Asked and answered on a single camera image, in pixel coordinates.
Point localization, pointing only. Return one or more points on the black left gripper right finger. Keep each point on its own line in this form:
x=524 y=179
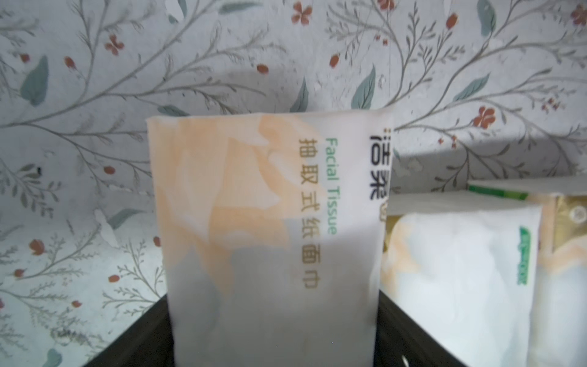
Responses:
x=400 y=341

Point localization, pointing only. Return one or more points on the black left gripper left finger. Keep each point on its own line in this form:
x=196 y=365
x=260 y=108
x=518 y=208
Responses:
x=146 y=343

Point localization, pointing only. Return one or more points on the white tissue pack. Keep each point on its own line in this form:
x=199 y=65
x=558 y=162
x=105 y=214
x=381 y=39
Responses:
x=272 y=229
x=463 y=267
x=558 y=324

